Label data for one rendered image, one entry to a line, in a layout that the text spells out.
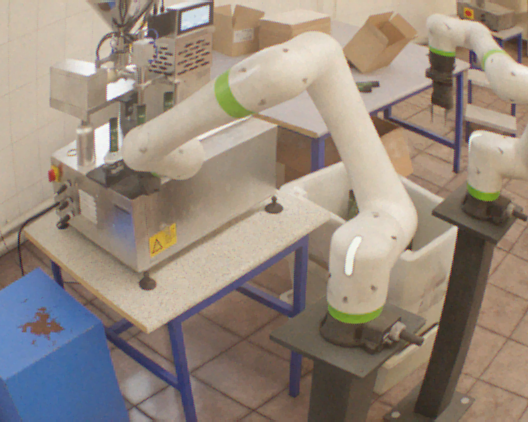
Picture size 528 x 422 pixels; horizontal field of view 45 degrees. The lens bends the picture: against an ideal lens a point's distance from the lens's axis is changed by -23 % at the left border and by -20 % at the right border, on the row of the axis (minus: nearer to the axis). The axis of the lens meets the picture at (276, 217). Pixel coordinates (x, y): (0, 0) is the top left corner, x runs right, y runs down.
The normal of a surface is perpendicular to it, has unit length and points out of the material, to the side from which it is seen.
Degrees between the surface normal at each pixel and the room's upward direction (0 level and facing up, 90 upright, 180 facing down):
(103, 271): 0
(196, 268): 0
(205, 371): 0
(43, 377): 90
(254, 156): 90
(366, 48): 90
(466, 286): 90
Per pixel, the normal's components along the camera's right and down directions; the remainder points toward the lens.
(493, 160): -0.09, 0.49
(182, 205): 0.77, 0.33
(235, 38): 0.57, 0.43
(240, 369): 0.01, -0.86
